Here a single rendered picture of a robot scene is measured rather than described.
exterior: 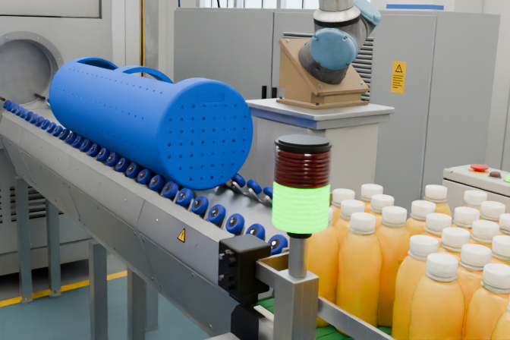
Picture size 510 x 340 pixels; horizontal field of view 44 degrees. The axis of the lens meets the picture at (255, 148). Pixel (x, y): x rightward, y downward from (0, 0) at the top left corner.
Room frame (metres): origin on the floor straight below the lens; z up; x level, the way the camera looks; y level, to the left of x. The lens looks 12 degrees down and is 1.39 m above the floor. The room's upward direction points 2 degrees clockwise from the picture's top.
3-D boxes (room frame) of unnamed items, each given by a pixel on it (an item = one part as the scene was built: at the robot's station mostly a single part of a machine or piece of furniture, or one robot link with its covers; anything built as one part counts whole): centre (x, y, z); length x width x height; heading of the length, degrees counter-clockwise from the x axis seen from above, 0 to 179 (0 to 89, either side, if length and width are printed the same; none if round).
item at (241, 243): (1.06, 0.01, 0.95); 0.10 x 0.07 x 0.10; 125
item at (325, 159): (0.69, -0.05, 1.23); 0.06 x 0.06 x 0.04
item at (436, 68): (3.75, -0.27, 0.72); 2.15 x 0.54 x 1.45; 39
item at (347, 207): (1.01, -0.17, 1.08); 0.04 x 0.04 x 0.02
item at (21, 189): (2.83, 1.09, 0.31); 0.06 x 0.06 x 0.63; 35
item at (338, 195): (1.08, -0.16, 1.08); 0.04 x 0.04 x 0.02
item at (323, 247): (0.97, -0.11, 0.99); 0.07 x 0.07 x 0.18
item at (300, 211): (0.69, -0.05, 1.18); 0.06 x 0.06 x 0.05
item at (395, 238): (0.98, -0.23, 0.99); 0.07 x 0.07 x 0.18
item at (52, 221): (2.91, 0.97, 0.31); 0.06 x 0.06 x 0.63; 35
